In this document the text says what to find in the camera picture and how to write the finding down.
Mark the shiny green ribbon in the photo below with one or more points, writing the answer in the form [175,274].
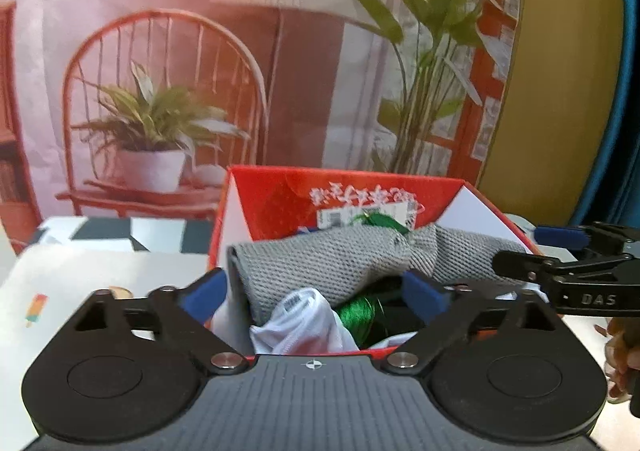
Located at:
[360,315]

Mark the white sock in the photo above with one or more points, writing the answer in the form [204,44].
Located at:
[300,326]

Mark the printed tablecloth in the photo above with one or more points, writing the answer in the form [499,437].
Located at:
[100,261]

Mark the yellow wooden panel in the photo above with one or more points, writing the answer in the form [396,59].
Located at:
[560,81]

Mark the teal curtain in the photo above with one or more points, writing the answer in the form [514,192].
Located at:
[631,131]

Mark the grey knit sock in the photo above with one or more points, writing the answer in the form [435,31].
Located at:
[325,261]

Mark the red strawberry cardboard box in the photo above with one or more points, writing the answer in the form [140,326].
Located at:
[280,211]

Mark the printed wall tapestry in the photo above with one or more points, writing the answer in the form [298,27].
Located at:
[150,31]

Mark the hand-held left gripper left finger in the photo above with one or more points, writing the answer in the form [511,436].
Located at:
[205,296]

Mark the person's right hand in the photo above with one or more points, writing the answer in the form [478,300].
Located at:
[622,346]

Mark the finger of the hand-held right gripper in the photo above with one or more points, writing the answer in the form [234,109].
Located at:
[520,265]
[560,237]

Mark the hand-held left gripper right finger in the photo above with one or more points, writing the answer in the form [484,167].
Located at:
[425,298]

